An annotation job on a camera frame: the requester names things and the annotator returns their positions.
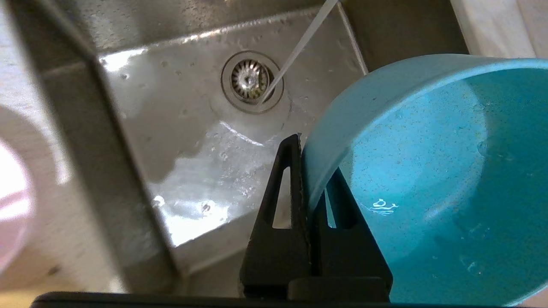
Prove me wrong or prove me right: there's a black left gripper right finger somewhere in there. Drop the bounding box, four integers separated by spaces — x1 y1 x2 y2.
289 168 393 300

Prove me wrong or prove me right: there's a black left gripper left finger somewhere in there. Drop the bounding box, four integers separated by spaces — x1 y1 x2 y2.
240 134 311 299

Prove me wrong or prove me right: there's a blue plastic bowl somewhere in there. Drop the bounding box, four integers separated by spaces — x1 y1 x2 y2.
302 53 548 306

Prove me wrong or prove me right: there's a stainless steel sink basin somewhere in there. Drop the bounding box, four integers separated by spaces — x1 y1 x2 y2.
9 0 469 296

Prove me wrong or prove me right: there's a round metal sink drain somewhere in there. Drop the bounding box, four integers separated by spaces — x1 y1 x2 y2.
220 50 285 114

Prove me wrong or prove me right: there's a pink plastic bowl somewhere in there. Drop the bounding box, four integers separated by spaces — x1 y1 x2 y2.
0 105 73 276

